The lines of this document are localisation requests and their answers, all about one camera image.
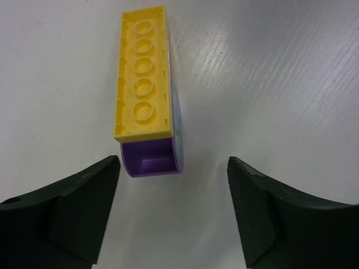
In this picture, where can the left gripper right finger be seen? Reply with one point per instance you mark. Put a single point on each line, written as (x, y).
(282, 227)

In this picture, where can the long yellow lego plate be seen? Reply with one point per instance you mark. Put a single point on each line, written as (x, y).
(143, 109)

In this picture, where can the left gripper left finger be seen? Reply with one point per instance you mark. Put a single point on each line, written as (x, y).
(61, 225)

